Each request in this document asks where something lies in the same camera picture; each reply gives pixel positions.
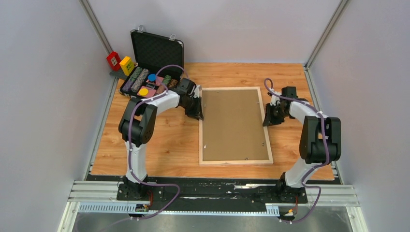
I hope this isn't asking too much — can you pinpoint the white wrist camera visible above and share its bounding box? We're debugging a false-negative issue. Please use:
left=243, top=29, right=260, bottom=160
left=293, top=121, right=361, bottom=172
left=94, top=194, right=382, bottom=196
left=193, top=85, right=202, bottom=98
left=270, top=91, right=281, bottom=106

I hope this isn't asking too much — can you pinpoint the yellow toy house block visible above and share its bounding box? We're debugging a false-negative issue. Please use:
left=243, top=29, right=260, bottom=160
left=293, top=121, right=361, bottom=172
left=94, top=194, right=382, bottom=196
left=119, top=56, right=135, bottom=76

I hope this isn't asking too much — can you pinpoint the blue round chip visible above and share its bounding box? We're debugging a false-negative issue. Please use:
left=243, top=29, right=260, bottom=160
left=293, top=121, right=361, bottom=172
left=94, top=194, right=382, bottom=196
left=147, top=73, right=157, bottom=82

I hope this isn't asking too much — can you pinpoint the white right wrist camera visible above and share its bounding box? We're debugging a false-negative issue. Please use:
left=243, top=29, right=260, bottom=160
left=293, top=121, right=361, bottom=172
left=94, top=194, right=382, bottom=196
left=270, top=91, right=281, bottom=106

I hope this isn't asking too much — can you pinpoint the black poker chip case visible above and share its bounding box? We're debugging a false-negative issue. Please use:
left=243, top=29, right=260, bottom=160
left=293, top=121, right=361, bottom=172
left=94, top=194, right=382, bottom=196
left=119, top=25, right=184, bottom=98

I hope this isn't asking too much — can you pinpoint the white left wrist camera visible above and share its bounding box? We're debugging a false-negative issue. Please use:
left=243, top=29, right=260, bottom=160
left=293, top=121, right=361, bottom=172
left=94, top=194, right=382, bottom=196
left=193, top=85, right=202, bottom=98

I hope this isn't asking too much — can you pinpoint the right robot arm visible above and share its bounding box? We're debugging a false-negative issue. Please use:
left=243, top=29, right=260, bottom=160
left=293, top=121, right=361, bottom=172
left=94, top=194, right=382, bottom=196
left=263, top=87, right=341, bottom=202

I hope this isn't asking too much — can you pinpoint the red toy house block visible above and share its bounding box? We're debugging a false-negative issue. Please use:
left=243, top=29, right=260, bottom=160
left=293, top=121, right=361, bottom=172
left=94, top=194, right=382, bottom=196
left=106, top=51, right=121, bottom=71

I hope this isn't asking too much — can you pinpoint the light wooden picture frame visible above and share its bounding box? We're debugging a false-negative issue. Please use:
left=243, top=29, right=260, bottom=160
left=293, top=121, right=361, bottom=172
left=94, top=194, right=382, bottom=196
left=198, top=86, right=274, bottom=166

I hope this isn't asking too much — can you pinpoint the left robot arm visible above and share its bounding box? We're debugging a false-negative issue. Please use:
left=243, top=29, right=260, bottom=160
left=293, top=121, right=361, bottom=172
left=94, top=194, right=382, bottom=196
left=118, top=78, right=204, bottom=200

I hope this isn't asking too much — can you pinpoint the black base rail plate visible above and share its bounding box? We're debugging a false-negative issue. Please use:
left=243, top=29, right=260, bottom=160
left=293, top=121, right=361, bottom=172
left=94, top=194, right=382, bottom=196
left=117, top=176, right=308, bottom=212

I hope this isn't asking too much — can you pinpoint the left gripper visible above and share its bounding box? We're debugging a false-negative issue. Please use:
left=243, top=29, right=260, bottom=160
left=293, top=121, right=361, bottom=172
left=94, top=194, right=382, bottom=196
left=181, top=95, right=204, bottom=120

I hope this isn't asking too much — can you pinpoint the brown backing board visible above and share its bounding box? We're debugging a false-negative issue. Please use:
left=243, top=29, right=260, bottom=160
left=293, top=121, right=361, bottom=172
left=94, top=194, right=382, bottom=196
left=202, top=89, right=270, bottom=162

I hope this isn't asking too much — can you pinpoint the yellow round chip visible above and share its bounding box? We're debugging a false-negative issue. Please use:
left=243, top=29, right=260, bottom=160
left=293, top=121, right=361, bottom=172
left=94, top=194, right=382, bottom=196
left=138, top=88, right=149, bottom=96

